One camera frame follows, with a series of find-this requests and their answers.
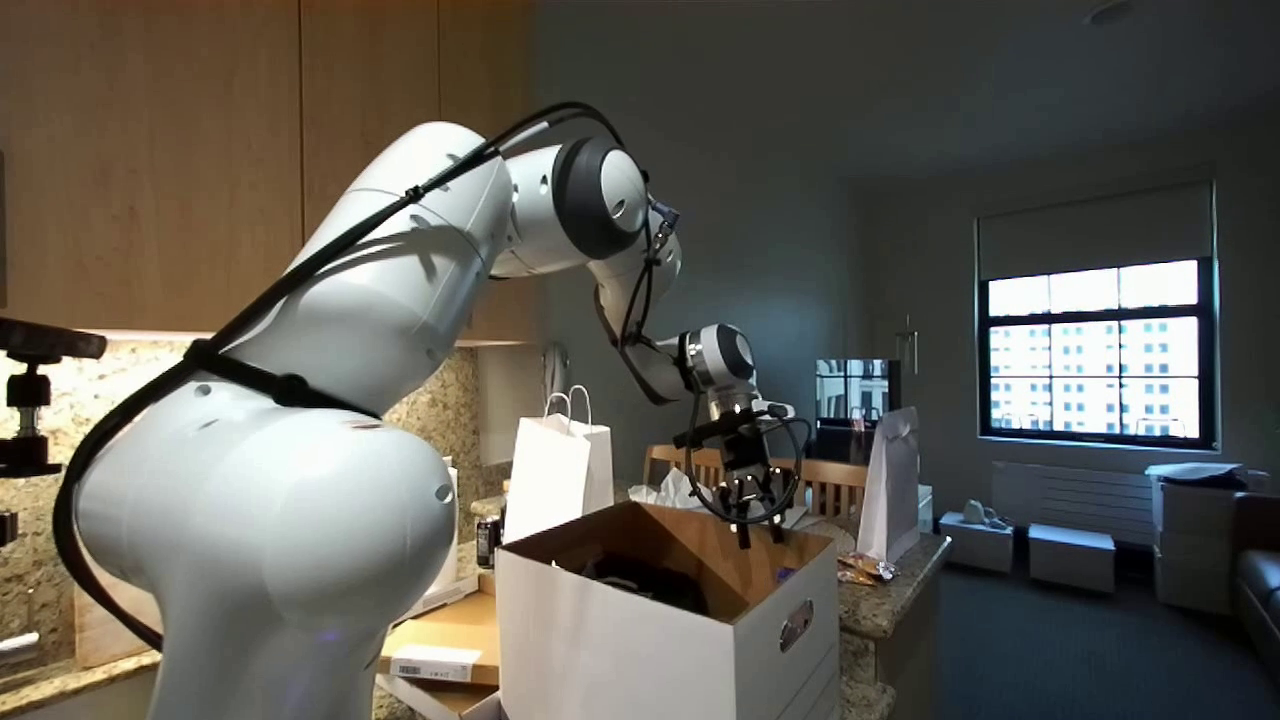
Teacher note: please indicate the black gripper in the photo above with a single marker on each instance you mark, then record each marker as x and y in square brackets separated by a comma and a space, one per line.
[754, 464]

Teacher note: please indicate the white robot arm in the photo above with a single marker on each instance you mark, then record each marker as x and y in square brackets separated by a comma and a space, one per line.
[292, 533]

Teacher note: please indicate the big white cardboard box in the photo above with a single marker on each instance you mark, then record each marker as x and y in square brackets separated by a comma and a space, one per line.
[642, 654]

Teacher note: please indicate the wooden chair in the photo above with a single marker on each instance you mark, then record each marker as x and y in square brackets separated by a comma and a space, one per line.
[675, 460]
[834, 485]

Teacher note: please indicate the white crumpled paper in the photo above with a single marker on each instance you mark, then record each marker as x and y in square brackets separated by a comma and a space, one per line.
[675, 488]

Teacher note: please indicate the navy striped Adidas jacket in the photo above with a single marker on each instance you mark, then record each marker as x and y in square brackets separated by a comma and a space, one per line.
[655, 580]

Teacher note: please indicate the small white printed bag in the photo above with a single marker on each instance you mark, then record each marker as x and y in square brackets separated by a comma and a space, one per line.
[888, 493]

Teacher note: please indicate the television screen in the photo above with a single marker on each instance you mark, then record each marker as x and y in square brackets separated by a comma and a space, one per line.
[854, 386]

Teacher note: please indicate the grey ottoman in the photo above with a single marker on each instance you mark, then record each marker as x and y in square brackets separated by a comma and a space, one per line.
[976, 544]
[1068, 556]

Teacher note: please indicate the window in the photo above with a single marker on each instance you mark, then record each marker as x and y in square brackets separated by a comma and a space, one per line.
[1100, 353]

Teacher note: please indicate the white waste bin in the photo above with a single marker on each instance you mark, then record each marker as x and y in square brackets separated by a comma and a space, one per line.
[1193, 533]

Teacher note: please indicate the white roller blind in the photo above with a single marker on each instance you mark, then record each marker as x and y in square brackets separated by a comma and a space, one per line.
[1092, 235]

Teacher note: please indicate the dark sofa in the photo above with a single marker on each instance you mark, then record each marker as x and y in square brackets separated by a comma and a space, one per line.
[1261, 585]

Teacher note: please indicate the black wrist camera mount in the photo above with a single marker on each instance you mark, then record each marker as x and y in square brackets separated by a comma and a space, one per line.
[726, 424]

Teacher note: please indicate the white wall radiator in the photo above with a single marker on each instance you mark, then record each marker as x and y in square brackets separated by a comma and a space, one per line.
[1066, 497]

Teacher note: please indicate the wooden wall cabinets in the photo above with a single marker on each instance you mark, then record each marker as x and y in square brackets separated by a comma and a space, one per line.
[161, 147]

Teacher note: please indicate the black camera tripod mount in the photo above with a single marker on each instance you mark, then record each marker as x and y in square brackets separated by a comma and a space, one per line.
[35, 401]

